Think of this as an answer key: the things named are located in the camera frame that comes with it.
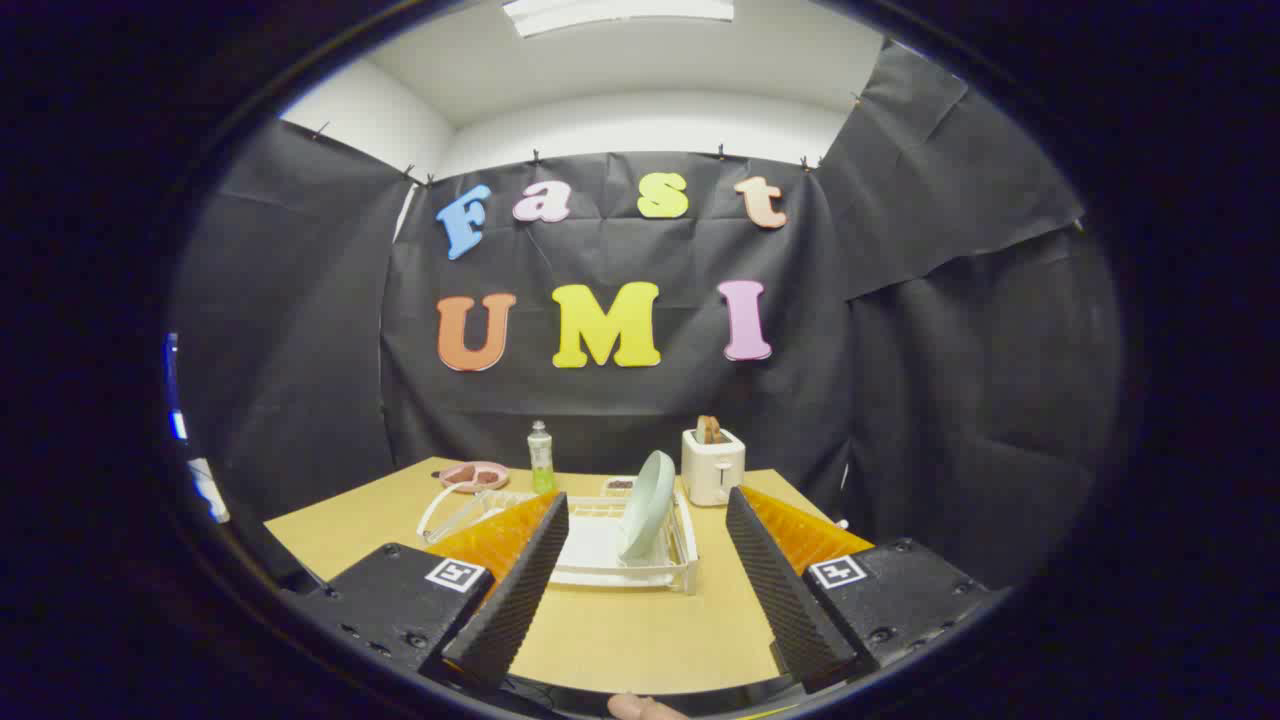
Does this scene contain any pink plate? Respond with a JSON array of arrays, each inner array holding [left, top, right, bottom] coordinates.
[[439, 461, 510, 494]]

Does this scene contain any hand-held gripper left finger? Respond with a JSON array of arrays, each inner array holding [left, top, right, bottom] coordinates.
[[280, 490, 571, 691]]

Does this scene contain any clear bottle green liquid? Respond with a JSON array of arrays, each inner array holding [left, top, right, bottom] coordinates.
[[527, 420, 556, 495]]

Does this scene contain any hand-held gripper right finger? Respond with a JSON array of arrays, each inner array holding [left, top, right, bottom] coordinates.
[[725, 486, 1006, 696]]

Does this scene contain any white wire dish rack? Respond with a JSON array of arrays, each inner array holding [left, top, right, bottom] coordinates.
[[417, 485, 701, 596]]

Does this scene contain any pale green plate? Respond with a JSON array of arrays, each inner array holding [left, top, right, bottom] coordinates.
[[617, 450, 678, 563]]

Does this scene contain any white toaster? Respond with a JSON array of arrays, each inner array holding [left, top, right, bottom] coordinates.
[[681, 428, 747, 507]]

